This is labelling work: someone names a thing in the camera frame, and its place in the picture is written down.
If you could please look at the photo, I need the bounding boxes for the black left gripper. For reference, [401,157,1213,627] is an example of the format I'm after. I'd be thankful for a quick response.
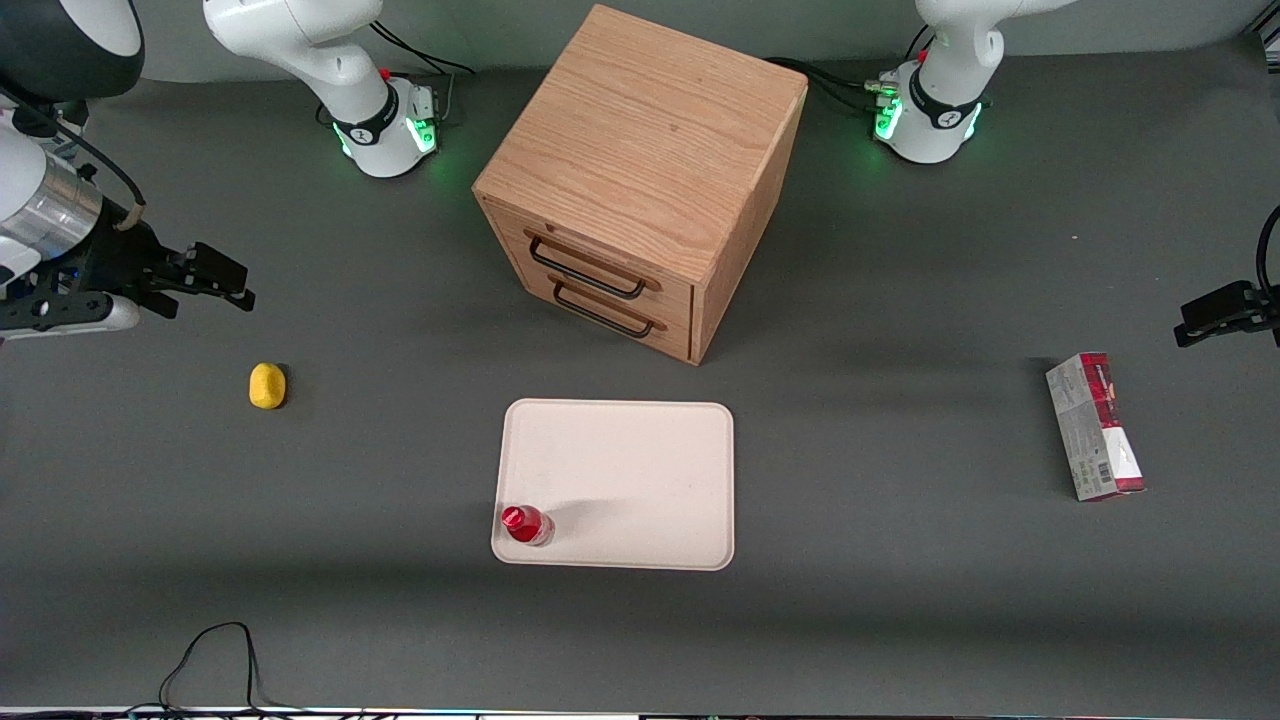
[1174,281,1280,349]

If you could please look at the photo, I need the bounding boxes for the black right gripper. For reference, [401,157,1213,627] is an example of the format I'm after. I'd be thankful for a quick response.
[58,213,257,322]

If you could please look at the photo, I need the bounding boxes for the red coke bottle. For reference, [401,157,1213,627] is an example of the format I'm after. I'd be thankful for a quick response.
[501,505,556,548]

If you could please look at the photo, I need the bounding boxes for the beige rectangular tray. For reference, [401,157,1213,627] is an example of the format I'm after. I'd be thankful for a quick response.
[491,398,736,572]

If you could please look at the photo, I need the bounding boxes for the red and grey carton box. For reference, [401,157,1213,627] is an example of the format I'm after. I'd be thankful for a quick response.
[1045,352,1147,502]

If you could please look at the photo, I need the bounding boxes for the wooden drawer front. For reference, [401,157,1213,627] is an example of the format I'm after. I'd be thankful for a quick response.
[484,200,695,319]
[520,262,693,363]

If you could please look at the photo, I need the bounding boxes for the wooden drawer cabinet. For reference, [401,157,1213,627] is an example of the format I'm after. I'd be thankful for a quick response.
[472,4,809,366]

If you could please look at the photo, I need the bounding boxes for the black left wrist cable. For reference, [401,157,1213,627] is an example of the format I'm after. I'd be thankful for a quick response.
[1256,204,1280,303]

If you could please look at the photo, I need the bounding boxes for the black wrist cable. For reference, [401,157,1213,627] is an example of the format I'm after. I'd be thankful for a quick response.
[0,85,149,234]
[1256,204,1280,303]

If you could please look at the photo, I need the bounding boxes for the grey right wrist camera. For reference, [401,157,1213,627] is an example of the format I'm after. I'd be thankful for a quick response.
[0,292,142,342]

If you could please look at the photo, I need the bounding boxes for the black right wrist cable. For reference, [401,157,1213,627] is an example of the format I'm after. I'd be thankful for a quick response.
[0,85,149,234]

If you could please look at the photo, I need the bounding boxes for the black right arm base cables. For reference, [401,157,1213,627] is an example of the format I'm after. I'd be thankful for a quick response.
[372,18,477,125]

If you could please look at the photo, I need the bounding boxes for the black arm base cables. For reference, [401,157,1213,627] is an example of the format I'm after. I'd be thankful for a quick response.
[372,18,477,125]
[764,24,936,113]

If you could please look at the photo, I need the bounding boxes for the black cable on table edge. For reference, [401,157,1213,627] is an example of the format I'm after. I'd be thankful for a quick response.
[157,621,301,717]

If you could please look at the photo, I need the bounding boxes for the black metal drawer handle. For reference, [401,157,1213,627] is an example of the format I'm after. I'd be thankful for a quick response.
[552,281,656,339]
[527,236,648,300]

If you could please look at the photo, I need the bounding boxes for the black left arm base cables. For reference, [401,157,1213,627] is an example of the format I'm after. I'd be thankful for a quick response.
[764,24,936,113]

